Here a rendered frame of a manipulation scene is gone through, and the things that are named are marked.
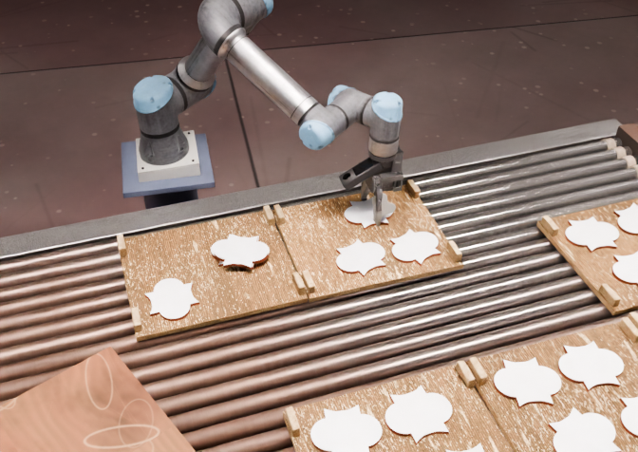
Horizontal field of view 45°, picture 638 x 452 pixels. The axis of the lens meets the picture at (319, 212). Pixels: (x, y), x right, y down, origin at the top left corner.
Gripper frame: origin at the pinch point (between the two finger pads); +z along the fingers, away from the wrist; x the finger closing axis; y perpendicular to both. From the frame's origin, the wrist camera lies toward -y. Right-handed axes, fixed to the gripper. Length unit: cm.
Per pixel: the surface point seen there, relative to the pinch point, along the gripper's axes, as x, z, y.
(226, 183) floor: 146, 94, -11
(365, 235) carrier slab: -7.7, 0.9, -3.9
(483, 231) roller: -13.4, 2.0, 28.3
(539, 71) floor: 200, 89, 191
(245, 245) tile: -5.8, -1.1, -35.7
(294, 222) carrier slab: 2.5, 1.3, -20.2
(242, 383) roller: -44, 4, -45
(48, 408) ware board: -48, -7, -84
